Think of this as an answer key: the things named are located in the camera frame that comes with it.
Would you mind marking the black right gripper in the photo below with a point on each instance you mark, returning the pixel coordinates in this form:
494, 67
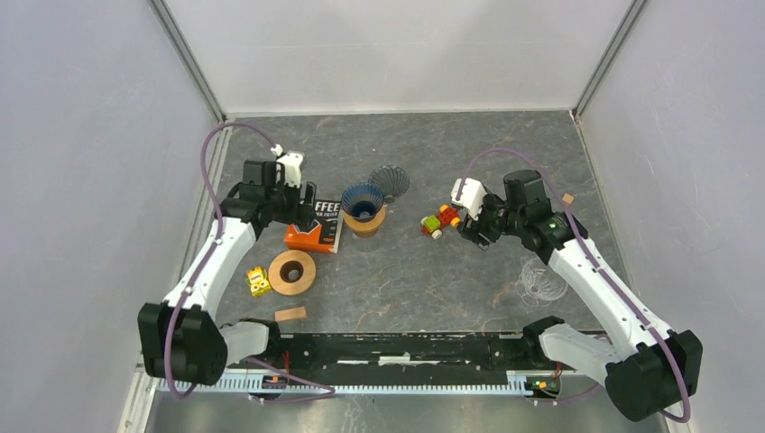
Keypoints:
470, 228

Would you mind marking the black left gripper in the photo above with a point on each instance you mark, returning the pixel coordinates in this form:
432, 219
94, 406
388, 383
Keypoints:
299, 214

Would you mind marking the orange black coffee filter box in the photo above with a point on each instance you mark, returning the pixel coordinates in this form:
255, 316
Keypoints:
324, 232

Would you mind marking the blue plastic coffee dripper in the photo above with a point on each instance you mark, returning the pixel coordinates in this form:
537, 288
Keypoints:
362, 201

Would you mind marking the wooden ring dripper stand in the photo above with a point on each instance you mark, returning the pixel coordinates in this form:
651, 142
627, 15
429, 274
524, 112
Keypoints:
365, 229

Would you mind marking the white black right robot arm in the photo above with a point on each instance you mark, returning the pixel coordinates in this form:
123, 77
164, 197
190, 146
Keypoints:
644, 365

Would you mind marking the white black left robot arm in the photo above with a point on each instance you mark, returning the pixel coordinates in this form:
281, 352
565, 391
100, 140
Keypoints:
180, 338

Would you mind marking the clear glass coffee dripper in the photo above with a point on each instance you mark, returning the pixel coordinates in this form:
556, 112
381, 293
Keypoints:
537, 285

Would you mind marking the grey ribbed coffee dripper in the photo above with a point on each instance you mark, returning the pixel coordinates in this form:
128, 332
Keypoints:
392, 180

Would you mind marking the red toy brick car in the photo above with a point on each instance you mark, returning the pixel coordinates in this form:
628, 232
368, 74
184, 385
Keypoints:
433, 225

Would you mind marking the yellow green toy cube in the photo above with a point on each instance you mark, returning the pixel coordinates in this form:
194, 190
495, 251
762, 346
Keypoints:
258, 281

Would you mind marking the small wooden rectangular block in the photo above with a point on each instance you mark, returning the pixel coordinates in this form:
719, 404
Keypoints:
285, 315

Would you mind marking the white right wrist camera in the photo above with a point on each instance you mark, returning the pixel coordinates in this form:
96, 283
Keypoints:
469, 195

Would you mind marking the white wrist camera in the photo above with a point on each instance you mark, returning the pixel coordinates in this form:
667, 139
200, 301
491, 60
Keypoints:
291, 162
469, 195

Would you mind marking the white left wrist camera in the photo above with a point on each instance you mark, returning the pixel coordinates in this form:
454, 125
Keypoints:
291, 162

